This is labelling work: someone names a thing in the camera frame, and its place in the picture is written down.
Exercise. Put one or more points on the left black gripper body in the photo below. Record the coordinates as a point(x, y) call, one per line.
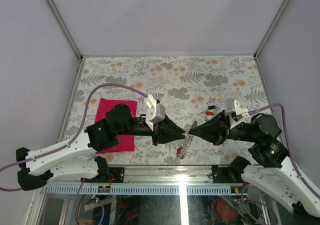
point(141, 129)

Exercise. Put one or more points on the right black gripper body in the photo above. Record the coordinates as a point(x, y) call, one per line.
point(240, 131)

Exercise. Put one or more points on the red tag key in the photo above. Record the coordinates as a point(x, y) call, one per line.
point(209, 113)
point(178, 151)

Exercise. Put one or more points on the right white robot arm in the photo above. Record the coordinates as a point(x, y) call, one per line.
point(295, 193)

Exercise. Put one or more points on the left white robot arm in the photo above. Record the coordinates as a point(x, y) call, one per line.
point(38, 167)

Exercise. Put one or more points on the red cloth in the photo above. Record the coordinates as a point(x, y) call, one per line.
point(112, 110)

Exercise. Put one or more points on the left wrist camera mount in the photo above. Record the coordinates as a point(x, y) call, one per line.
point(155, 111)

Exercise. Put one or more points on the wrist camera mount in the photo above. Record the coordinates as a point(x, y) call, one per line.
point(235, 113)
point(155, 111)

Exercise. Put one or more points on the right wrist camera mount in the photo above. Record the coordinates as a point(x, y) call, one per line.
point(235, 113)

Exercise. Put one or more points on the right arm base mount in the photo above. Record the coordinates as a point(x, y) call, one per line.
point(225, 172)

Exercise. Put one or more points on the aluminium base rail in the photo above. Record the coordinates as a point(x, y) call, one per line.
point(155, 180)

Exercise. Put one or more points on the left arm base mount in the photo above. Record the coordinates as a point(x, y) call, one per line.
point(108, 174)

